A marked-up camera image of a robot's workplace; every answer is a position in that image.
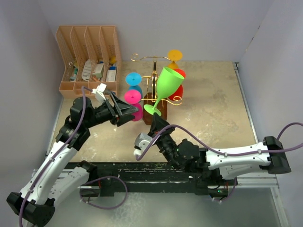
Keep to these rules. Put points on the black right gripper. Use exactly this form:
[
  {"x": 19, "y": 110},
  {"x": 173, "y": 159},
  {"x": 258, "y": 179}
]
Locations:
[{"x": 157, "y": 124}]

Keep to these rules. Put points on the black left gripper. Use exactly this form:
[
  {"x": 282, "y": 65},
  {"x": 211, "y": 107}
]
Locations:
[{"x": 119, "y": 110}]

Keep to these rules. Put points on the pink wine glass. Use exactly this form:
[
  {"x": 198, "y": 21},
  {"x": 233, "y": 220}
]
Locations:
[{"x": 133, "y": 97}]

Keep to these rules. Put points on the green wine glass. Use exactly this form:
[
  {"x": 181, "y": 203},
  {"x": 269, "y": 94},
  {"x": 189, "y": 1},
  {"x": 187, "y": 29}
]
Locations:
[{"x": 168, "y": 82}]

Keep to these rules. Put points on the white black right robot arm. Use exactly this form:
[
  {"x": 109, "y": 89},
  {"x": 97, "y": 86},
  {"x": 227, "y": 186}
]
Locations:
[{"x": 217, "y": 165}]

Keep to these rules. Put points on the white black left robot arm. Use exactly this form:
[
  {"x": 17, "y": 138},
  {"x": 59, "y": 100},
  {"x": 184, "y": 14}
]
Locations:
[{"x": 36, "y": 203}]

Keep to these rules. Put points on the gold black wine glass rack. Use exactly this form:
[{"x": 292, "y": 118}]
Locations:
[{"x": 151, "y": 97}]

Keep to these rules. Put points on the red wine glass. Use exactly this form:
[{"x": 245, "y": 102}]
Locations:
[{"x": 177, "y": 95}]

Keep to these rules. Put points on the blue wine glass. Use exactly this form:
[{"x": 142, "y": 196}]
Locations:
[{"x": 134, "y": 79}]

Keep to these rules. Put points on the yellow wine glass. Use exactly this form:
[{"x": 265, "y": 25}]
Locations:
[{"x": 174, "y": 56}]

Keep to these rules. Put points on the white blue box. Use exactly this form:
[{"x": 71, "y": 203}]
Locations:
[{"x": 111, "y": 74}]

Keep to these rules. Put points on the white medicine box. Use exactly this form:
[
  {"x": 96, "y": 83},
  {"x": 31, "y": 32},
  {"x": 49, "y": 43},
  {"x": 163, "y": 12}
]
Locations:
[{"x": 98, "y": 71}]

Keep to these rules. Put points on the yellow small object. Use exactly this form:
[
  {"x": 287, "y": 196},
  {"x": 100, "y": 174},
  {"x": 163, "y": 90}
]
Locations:
[{"x": 112, "y": 60}]

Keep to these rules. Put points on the peach plastic file organizer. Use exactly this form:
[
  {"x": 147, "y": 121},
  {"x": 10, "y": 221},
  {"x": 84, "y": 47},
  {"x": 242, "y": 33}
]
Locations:
[{"x": 82, "y": 48}]

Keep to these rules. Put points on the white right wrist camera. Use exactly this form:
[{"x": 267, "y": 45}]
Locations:
[{"x": 140, "y": 144}]

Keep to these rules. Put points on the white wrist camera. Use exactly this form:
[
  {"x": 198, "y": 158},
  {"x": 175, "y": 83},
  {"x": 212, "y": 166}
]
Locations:
[
  {"x": 99, "y": 92},
  {"x": 140, "y": 144}
]

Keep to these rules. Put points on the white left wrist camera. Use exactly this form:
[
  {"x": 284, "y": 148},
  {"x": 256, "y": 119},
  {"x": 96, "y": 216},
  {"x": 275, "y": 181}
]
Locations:
[{"x": 99, "y": 92}]

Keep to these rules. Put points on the aluminium table frame rail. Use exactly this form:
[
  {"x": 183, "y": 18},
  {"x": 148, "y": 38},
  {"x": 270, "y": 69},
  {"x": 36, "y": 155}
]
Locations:
[{"x": 106, "y": 178}]

